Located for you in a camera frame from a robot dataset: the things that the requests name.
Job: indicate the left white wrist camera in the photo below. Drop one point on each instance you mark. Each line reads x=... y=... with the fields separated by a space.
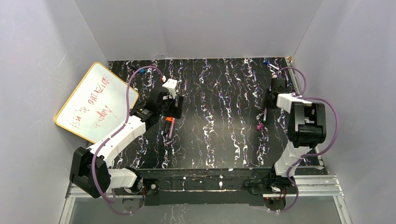
x=171 y=85

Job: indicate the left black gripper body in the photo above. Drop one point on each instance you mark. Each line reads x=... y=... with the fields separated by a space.
x=173 y=112

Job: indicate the orange black marker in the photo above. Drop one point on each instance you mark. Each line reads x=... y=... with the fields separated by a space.
x=166 y=127

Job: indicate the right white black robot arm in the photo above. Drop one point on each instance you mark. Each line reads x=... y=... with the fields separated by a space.
x=306 y=129

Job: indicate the blue capped white marker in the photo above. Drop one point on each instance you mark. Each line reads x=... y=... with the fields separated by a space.
x=271 y=65

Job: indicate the pink marker pen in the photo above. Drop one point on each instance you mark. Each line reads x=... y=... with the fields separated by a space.
x=171 y=128

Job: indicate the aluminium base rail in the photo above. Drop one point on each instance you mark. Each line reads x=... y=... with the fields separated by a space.
x=308 y=185

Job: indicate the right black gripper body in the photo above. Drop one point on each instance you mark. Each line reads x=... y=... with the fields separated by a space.
x=269 y=101

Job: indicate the blue black marker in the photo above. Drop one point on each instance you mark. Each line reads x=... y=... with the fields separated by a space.
x=134 y=69

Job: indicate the yellow framed whiteboard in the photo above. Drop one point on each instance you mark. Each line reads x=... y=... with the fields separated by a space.
x=97 y=105

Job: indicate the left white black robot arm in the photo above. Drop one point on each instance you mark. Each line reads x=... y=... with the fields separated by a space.
x=90 y=168

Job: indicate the green white marker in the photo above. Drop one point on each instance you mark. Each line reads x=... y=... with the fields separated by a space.
x=265 y=115

